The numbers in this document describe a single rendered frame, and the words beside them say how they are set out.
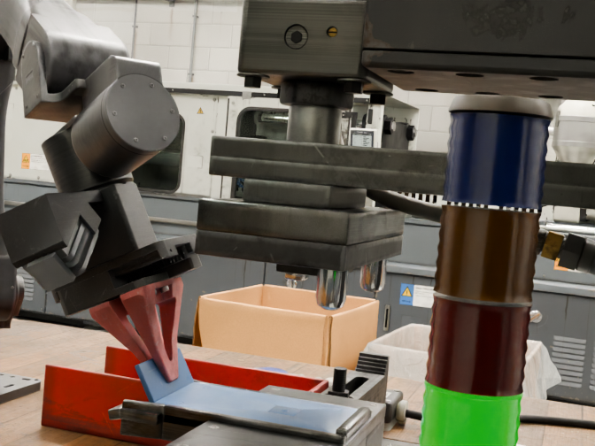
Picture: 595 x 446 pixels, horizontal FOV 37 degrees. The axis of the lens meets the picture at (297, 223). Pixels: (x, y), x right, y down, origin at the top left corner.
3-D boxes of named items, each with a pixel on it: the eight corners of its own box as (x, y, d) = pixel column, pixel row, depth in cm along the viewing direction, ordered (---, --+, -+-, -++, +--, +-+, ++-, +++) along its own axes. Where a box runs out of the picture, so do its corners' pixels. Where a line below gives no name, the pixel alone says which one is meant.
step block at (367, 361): (353, 437, 91) (361, 350, 91) (382, 442, 90) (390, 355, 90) (336, 455, 85) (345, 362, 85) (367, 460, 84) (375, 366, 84)
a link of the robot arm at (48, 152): (158, 180, 68) (127, 96, 68) (93, 197, 64) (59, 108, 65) (119, 207, 73) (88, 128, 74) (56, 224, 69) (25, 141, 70)
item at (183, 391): (173, 383, 72) (175, 346, 72) (359, 414, 67) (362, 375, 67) (131, 403, 65) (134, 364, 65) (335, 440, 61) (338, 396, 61)
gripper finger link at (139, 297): (178, 381, 64) (132, 259, 65) (96, 411, 67) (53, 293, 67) (215, 362, 71) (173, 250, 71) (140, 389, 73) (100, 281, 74)
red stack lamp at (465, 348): (432, 368, 37) (440, 288, 37) (526, 381, 36) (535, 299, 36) (416, 386, 34) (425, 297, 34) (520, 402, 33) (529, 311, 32)
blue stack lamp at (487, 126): (449, 200, 37) (456, 119, 37) (544, 209, 36) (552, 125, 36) (434, 200, 33) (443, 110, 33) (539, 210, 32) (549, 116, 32)
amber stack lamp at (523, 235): (440, 284, 37) (448, 203, 37) (535, 296, 36) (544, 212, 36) (425, 293, 34) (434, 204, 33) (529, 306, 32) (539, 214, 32)
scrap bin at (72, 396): (104, 399, 98) (108, 344, 97) (324, 438, 90) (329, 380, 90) (40, 426, 86) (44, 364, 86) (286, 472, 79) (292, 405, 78)
